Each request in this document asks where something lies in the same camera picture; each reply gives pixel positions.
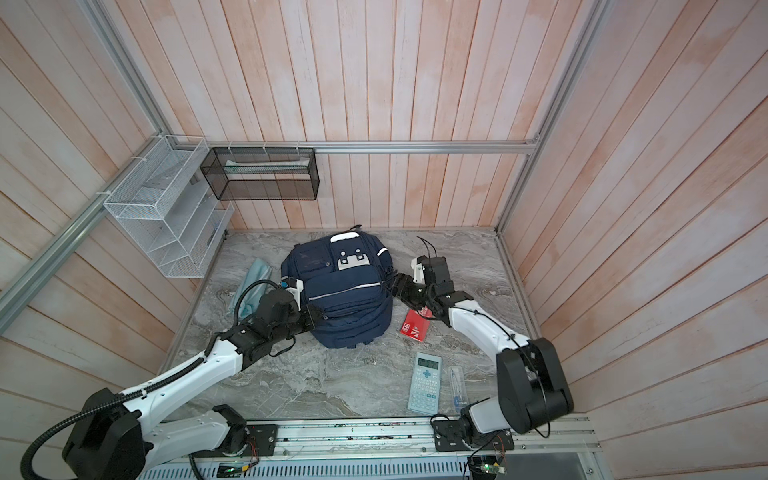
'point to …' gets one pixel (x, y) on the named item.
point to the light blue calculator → (425, 385)
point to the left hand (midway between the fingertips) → (324, 316)
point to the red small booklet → (416, 324)
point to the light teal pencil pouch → (260, 270)
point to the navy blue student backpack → (343, 275)
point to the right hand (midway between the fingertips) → (388, 287)
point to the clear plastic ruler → (458, 394)
